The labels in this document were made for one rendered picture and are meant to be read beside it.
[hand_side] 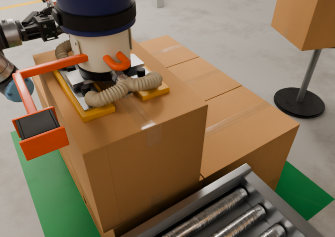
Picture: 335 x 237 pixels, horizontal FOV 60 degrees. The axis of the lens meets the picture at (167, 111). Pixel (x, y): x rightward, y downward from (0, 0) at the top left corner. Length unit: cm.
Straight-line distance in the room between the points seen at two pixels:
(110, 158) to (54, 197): 113
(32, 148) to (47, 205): 129
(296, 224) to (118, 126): 67
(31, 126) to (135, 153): 33
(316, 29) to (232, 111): 79
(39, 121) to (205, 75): 128
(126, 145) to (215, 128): 68
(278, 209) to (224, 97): 72
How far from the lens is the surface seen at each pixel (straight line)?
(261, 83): 279
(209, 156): 128
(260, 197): 115
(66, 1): 82
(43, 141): 62
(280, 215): 113
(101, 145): 78
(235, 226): 110
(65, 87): 98
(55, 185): 197
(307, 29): 199
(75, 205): 185
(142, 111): 87
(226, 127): 142
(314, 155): 224
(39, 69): 87
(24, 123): 66
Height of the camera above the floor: 149
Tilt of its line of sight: 40 degrees down
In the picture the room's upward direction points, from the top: straight up
